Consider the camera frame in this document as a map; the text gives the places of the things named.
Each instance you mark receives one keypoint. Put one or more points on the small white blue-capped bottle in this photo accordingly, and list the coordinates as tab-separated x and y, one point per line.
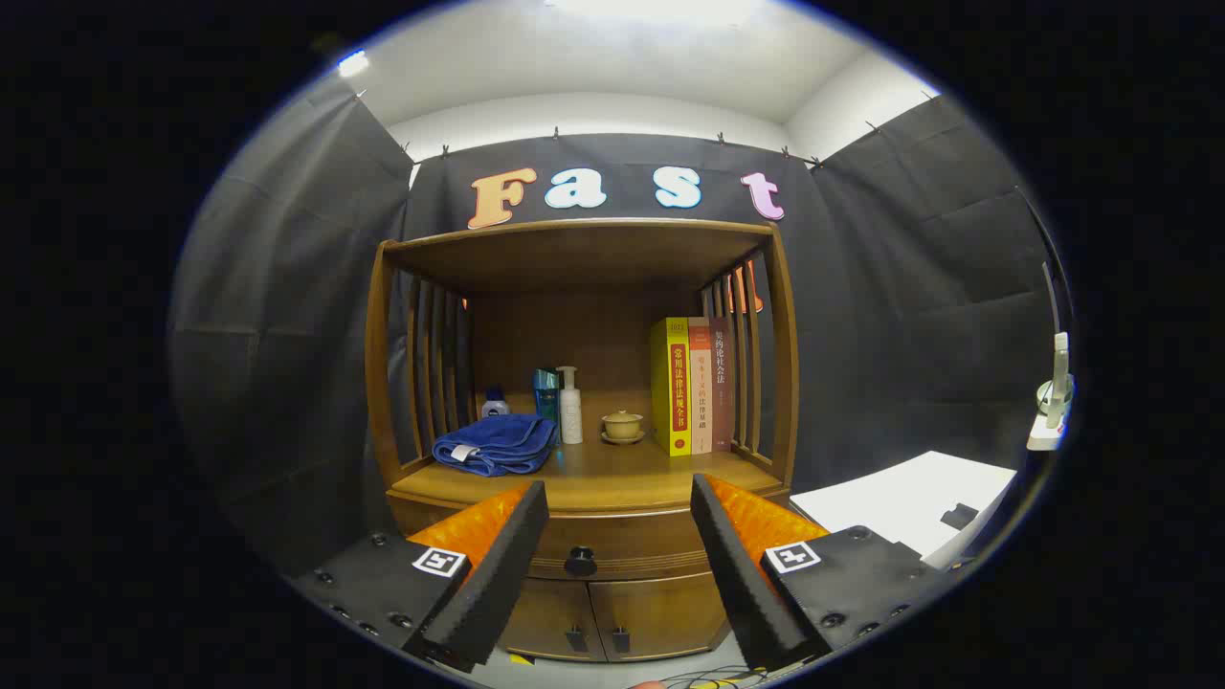
495	407

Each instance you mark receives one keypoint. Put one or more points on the white pump bottle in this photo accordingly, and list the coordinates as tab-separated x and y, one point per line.
571	411

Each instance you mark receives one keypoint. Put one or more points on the orange spine book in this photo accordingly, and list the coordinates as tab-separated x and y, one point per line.
701	392

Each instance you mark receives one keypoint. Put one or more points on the small black block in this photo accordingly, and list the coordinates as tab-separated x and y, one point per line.
959	516

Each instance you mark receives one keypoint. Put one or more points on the ceiling light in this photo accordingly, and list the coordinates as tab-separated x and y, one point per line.
353	63

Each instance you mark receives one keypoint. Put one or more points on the black backdrop cloth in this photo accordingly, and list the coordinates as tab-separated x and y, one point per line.
287	335

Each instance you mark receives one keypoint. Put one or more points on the wooden cabinet door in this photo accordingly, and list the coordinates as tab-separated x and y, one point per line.
670	612
545	617

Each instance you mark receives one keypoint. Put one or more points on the brown spine book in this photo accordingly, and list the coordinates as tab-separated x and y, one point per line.
722	383

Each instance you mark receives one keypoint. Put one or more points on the beige lidded tea cup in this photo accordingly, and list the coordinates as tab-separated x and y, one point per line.
622	426

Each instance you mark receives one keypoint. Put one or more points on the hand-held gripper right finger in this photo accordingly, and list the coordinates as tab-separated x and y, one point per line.
742	574

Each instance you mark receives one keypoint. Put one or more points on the folded blue towel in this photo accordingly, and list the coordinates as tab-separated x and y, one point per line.
507	440

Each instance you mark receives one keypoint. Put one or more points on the wooden countertop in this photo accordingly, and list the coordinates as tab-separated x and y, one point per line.
612	469

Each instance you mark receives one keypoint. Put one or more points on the white side cabinet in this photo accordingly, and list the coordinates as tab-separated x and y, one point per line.
890	502

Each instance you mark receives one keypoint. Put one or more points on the tall blue bottle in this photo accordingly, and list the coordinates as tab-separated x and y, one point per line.
546	392

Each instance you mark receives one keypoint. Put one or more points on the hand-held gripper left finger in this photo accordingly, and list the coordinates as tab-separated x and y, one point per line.
498	574

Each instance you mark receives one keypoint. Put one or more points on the wooden cabinet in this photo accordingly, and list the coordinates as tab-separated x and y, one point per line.
574	258

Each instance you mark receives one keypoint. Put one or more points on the thick yellow book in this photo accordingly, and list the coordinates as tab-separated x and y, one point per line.
675	392

